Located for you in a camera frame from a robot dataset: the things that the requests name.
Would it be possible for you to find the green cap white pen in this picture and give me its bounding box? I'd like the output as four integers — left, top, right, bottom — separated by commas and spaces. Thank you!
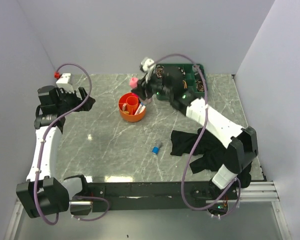
138, 105, 146, 113

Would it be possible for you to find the orange round organizer container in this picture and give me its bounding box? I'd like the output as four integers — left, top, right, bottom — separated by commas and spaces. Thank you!
118, 92, 146, 123

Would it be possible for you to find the purple cable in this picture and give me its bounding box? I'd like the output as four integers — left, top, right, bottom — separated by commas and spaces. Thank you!
34, 63, 111, 226
152, 53, 242, 218

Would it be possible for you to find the blue white pen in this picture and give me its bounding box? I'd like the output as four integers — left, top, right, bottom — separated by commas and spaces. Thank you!
134, 102, 146, 115

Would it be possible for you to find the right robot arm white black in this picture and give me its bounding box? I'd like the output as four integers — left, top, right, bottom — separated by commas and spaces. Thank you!
129, 66, 259, 199

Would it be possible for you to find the green compartment tray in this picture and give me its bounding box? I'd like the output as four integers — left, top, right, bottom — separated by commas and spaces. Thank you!
152, 63, 207, 98

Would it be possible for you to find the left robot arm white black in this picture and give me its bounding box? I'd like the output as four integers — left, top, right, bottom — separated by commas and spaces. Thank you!
16, 85, 95, 218

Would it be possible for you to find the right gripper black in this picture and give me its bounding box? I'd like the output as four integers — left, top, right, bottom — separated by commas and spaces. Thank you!
130, 71, 172, 102

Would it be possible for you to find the black base beam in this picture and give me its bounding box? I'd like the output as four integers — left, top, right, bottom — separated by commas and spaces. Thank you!
59, 181, 238, 213

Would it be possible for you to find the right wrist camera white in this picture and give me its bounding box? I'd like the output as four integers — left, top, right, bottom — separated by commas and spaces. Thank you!
139, 57, 156, 74

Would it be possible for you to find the clear pencil case pink cap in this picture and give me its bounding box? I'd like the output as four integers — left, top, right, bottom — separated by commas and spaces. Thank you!
129, 77, 151, 105

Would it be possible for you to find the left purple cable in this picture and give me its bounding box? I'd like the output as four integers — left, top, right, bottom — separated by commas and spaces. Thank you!
34, 63, 111, 226

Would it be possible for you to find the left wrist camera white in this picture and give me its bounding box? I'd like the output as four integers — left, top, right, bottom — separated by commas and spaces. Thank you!
54, 71, 75, 94

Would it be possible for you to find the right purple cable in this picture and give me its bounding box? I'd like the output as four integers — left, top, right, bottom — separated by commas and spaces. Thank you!
152, 53, 242, 218

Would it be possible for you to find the aluminium rail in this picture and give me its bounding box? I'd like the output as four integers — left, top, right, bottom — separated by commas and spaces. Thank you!
16, 182, 281, 205

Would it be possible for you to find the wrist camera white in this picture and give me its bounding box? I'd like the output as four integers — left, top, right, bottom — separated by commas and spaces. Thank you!
54, 71, 75, 94
139, 57, 156, 74

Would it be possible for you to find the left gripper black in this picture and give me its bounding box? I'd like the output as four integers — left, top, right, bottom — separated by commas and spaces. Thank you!
56, 86, 95, 115

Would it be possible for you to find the black cloth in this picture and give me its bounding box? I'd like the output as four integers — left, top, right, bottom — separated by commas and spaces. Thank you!
170, 127, 253, 189

